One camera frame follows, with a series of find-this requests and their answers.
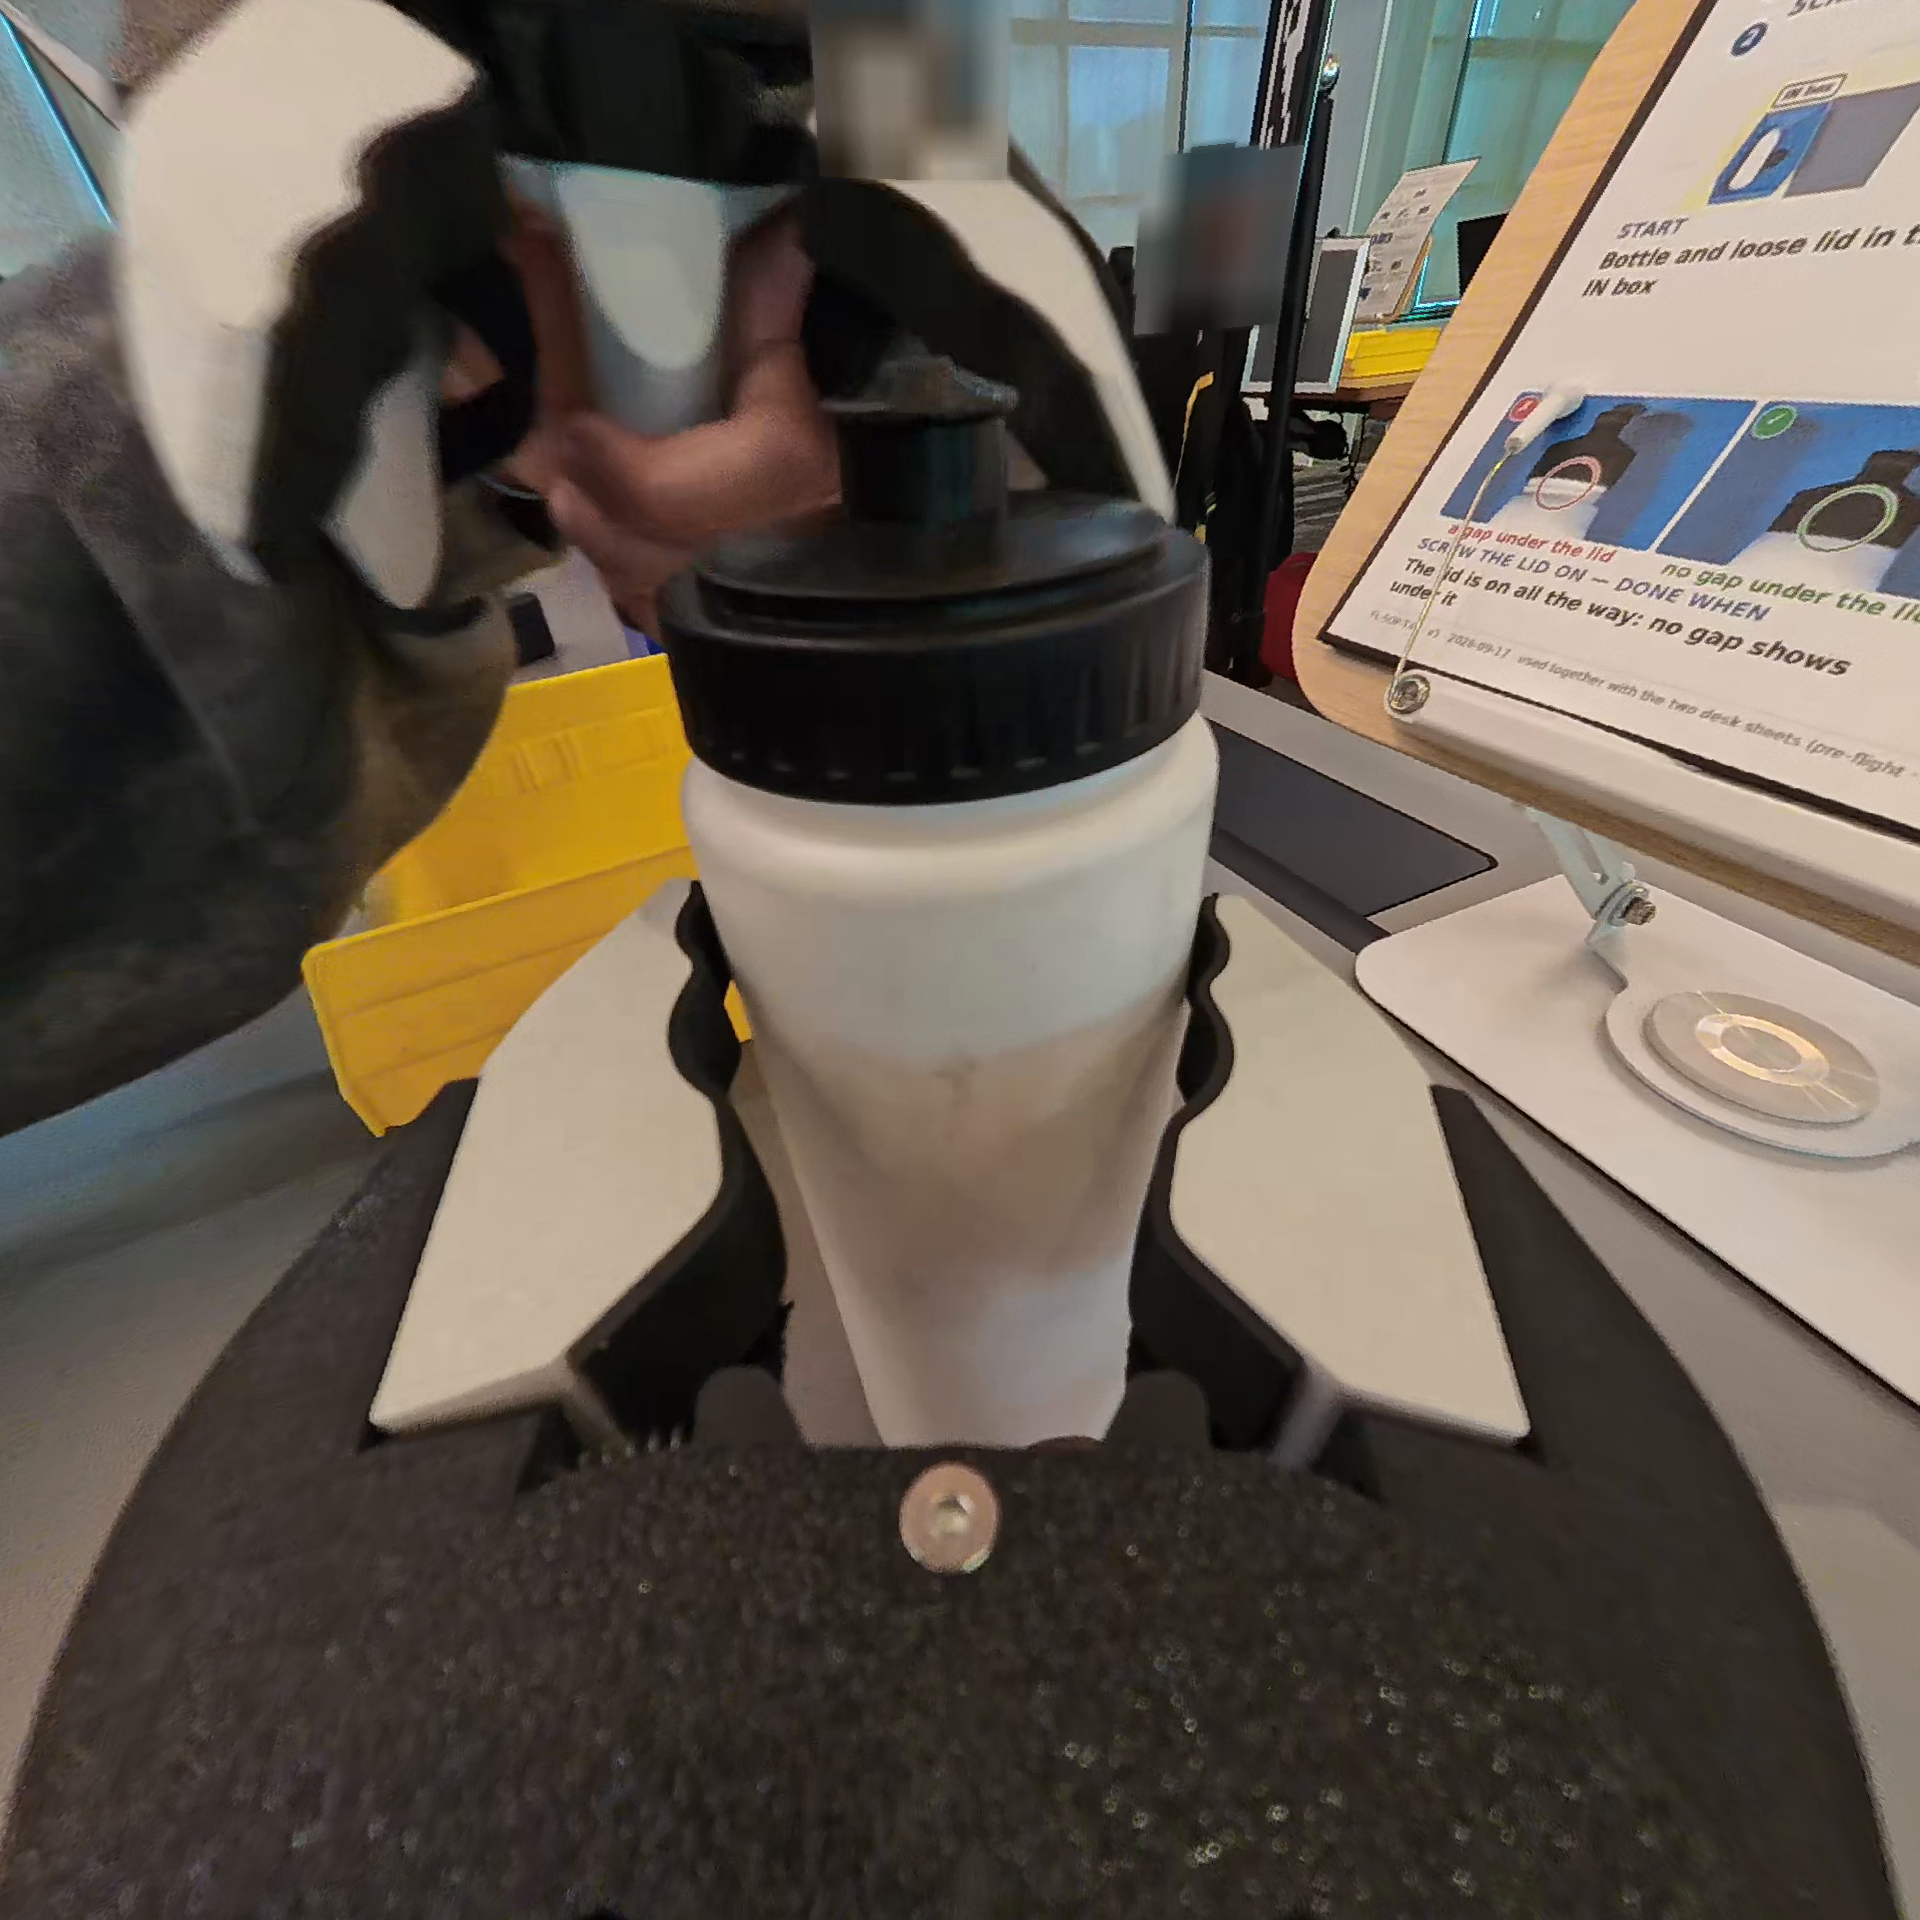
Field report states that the black pole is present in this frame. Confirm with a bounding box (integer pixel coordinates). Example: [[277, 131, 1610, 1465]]
[[1256, 0, 1341, 640]]

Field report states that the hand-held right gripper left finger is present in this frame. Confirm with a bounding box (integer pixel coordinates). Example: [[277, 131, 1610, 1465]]
[[366, 881, 792, 1452]]

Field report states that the yellow storage bin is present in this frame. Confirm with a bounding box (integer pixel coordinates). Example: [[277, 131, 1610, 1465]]
[[300, 653, 757, 1137]]

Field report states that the printed instruction sheet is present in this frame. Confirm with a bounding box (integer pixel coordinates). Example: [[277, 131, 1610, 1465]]
[[1321, 0, 1920, 838]]

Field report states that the white stand base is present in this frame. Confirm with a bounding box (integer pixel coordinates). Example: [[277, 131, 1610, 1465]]
[[1353, 875, 1920, 1407]]

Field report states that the white plastic bottle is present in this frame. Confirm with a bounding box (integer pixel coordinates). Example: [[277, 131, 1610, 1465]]
[[683, 735, 1219, 1452]]

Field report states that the person's left hand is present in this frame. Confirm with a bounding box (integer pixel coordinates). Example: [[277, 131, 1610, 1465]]
[[491, 199, 845, 597]]

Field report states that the background yellow bin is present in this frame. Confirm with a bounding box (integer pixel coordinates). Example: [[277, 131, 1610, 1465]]
[[1338, 327, 1446, 395]]

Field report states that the instruction sheet on stand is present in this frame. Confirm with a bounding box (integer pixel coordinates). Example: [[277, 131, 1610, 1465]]
[[1294, 0, 1920, 966]]

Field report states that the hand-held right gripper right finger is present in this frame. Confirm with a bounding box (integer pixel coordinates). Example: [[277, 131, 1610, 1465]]
[[1128, 895, 1531, 1473]]

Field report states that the grey table cable hatch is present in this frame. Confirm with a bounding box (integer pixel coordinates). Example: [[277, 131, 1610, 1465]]
[[1207, 728, 1503, 934]]

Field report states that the black and yellow jacket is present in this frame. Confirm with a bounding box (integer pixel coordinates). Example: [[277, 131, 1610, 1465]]
[[1174, 366, 1264, 680]]

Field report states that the black bottle lid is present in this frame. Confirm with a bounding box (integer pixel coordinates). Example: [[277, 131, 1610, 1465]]
[[657, 352, 1212, 809]]

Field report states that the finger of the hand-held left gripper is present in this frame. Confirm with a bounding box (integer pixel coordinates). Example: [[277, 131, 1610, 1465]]
[[803, 177, 1179, 517], [118, 20, 516, 611]]

